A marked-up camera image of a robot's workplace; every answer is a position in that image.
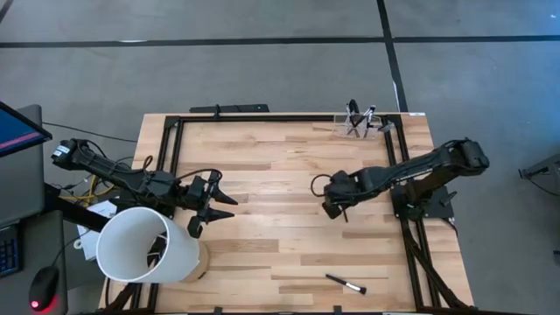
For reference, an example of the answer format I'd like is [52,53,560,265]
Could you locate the blue-screen computer monitor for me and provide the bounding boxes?
[0,101,54,159]

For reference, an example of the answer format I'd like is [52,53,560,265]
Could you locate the large white-tipped bristle makeup brush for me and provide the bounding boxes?
[325,273,368,297]

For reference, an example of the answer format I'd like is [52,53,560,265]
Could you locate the white paper sheets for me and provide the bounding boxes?
[74,199,119,263]

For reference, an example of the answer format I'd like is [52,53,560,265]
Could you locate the black computer mouse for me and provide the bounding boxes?
[28,265,60,312]

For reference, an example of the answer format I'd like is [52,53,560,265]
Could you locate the grey metal stand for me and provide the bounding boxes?
[517,151,560,181]

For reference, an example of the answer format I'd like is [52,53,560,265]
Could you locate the black slanted frame strut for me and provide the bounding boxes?
[43,183,113,234]

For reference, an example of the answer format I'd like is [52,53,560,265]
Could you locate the yellow cable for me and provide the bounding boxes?
[60,174,113,207]

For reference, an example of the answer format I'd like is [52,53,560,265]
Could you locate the black bar with blue LED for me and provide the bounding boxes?
[188,103,270,115]

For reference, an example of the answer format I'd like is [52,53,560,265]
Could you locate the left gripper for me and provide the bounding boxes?
[185,169,240,240]

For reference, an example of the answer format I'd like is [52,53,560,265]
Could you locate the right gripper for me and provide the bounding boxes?
[321,170,358,224]

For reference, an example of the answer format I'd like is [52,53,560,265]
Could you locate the clear acrylic brush organizer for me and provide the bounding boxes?
[333,113,397,140]

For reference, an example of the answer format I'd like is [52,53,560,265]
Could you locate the black looping floor cable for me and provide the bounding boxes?
[527,177,560,198]

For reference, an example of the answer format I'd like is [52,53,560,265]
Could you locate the black computer keyboard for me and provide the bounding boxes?
[0,222,24,279]

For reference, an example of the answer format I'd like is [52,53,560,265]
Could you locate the black aluminium table frame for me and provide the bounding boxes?
[99,112,476,315]

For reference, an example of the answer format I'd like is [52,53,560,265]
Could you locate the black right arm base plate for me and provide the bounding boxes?
[390,183,459,221]

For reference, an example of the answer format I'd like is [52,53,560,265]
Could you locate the grey side desk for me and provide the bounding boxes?
[0,103,69,315]

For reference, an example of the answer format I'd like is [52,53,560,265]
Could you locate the white cylindrical cup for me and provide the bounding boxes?
[95,206,212,285]

